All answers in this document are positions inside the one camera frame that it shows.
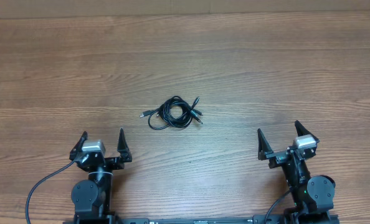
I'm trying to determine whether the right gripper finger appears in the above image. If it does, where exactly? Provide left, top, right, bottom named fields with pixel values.
left=257, top=128, right=273, bottom=161
left=295, top=120, right=320, bottom=143

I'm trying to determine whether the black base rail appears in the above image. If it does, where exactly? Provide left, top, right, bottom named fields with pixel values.
left=121, top=215, right=282, bottom=224

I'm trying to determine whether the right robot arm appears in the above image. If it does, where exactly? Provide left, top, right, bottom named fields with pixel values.
left=253, top=120, right=339, bottom=224

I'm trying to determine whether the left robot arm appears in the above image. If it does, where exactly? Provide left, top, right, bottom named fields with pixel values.
left=69, top=129, right=132, bottom=224

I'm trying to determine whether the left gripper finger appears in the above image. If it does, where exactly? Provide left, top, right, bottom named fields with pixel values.
left=117, top=128, right=132, bottom=163
left=69, top=131, right=88, bottom=161

